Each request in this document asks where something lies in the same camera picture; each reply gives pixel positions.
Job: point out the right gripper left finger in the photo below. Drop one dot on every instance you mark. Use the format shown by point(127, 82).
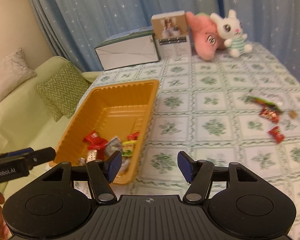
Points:
point(101, 174)

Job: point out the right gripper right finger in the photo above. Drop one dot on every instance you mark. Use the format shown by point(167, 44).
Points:
point(198, 174)

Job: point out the red bow candy wrapper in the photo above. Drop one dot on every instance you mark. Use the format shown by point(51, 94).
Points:
point(96, 151)

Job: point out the grey snack bar wrapper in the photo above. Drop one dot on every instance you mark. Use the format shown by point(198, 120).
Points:
point(112, 146)

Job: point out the red snack packet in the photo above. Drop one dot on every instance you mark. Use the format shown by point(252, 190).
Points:
point(92, 138)

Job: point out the yellow green snack packet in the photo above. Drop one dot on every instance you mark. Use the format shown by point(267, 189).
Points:
point(129, 145)

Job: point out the small red candy packet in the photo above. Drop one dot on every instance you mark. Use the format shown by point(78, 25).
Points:
point(276, 134)

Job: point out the orange plastic tray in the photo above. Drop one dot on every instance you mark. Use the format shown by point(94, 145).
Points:
point(116, 110)

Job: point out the green floral tablecloth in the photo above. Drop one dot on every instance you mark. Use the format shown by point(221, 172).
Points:
point(203, 109)

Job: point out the green zigzag cushion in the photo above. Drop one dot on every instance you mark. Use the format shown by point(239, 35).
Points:
point(62, 91)

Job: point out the beige cushion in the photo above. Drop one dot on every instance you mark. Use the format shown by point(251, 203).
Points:
point(13, 72)

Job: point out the green silver snack bag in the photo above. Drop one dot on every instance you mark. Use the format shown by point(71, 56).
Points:
point(271, 100)

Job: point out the red foil candy pack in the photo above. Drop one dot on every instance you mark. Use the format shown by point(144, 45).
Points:
point(270, 114)

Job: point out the small brown candy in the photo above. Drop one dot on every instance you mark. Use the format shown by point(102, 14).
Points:
point(292, 114)

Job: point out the white green cardboard box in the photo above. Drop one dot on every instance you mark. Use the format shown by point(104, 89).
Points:
point(128, 49)

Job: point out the pink plush toy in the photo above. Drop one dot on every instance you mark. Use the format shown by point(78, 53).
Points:
point(205, 36)

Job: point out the tan product box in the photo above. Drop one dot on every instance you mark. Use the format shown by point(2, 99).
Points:
point(171, 35)

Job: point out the white bunny plush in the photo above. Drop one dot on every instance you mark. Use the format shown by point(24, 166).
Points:
point(231, 32)

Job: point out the blue starry curtain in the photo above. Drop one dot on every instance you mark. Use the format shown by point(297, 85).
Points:
point(73, 28)

